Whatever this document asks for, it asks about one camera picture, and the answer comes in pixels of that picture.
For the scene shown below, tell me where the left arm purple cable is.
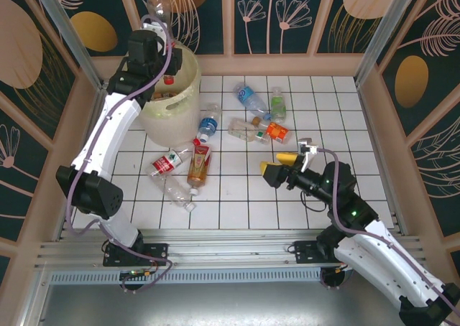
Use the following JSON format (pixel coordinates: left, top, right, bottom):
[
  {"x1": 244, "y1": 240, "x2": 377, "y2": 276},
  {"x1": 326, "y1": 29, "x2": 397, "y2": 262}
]
[{"x1": 64, "y1": 15, "x2": 173, "y2": 294}]

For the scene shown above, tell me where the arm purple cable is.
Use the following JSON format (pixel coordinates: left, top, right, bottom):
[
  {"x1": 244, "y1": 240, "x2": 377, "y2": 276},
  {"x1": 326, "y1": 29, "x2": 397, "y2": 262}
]
[
  {"x1": 64, "y1": 15, "x2": 173, "y2": 294},
  {"x1": 316, "y1": 146, "x2": 460, "y2": 325}
]

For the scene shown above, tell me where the aluminium corner post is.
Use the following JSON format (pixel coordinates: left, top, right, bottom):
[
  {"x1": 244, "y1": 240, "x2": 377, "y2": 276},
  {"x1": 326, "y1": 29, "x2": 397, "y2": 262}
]
[
  {"x1": 28, "y1": 0, "x2": 105, "y2": 90},
  {"x1": 354, "y1": 0, "x2": 423, "y2": 86}
]

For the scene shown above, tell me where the cream plastic bin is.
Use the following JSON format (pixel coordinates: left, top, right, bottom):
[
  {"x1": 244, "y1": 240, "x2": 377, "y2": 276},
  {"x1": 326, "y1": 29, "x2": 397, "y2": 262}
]
[{"x1": 138, "y1": 44, "x2": 202, "y2": 148}]

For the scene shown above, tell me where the aluminium side rail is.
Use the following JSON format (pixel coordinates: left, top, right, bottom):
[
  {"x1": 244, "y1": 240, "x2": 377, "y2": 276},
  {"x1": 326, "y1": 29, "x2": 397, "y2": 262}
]
[
  {"x1": 355, "y1": 83, "x2": 410, "y2": 237},
  {"x1": 53, "y1": 83, "x2": 111, "y2": 243}
]

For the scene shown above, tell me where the red label water bottle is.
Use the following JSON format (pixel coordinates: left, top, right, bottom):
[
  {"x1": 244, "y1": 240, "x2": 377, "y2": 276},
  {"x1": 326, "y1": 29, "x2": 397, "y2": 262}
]
[{"x1": 149, "y1": 137, "x2": 202, "y2": 179}]

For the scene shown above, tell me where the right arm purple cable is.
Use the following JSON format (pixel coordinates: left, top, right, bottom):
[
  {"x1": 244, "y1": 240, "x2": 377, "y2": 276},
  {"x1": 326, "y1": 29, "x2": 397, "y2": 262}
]
[{"x1": 316, "y1": 146, "x2": 460, "y2": 325}]

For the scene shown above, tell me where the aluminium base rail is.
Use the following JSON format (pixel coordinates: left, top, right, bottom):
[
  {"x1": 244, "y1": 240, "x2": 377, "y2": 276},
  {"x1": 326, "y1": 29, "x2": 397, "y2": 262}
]
[{"x1": 34, "y1": 227, "x2": 421, "y2": 269}]

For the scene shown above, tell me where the right gripper thin black cable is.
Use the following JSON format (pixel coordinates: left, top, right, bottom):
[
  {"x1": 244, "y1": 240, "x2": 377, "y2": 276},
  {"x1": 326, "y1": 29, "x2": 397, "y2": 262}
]
[{"x1": 300, "y1": 191, "x2": 334, "y2": 214}]

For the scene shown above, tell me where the clear plastic bottle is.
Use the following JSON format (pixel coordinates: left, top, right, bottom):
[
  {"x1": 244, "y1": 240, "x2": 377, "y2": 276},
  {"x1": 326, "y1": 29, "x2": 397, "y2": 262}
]
[{"x1": 145, "y1": 0, "x2": 178, "y2": 50}]

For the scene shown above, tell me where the light blue label bottle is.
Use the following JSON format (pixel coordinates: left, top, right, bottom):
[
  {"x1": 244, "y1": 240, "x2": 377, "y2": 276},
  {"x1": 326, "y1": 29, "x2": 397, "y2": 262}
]
[{"x1": 232, "y1": 83, "x2": 272, "y2": 121}]

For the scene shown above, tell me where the blue label Pocari bottle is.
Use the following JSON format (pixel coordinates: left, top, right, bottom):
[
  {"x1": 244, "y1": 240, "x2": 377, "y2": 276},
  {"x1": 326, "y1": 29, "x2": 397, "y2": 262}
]
[{"x1": 198, "y1": 103, "x2": 223, "y2": 143}]

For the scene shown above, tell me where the clear unlabeled white-cap bottle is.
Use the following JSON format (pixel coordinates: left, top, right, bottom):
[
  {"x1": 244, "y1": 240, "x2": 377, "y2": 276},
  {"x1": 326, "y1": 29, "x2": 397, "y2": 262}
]
[{"x1": 155, "y1": 174, "x2": 198, "y2": 212}]

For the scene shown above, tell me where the perforated metal cable duct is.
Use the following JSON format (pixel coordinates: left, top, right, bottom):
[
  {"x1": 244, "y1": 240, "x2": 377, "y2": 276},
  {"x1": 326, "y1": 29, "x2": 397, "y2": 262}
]
[{"x1": 46, "y1": 268, "x2": 355, "y2": 284}]

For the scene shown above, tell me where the clear square green-label bottle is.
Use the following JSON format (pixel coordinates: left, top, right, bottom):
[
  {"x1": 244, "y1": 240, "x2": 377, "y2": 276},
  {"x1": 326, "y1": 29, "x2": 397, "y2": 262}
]
[{"x1": 227, "y1": 116, "x2": 271, "y2": 146}]

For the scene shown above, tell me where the orange white label bottle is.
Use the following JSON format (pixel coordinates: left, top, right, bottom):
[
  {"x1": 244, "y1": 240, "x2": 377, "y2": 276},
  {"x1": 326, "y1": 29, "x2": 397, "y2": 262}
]
[{"x1": 250, "y1": 116, "x2": 291, "y2": 144}]

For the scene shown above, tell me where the red gold label bottle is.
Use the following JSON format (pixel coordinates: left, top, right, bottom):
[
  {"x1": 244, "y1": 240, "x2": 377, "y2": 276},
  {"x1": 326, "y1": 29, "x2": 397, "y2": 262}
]
[{"x1": 185, "y1": 143, "x2": 213, "y2": 197}]

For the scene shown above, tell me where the green label clear bottle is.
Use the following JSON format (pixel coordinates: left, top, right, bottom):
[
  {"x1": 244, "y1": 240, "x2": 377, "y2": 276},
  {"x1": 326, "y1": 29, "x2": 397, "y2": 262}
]
[{"x1": 269, "y1": 85, "x2": 288, "y2": 124}]

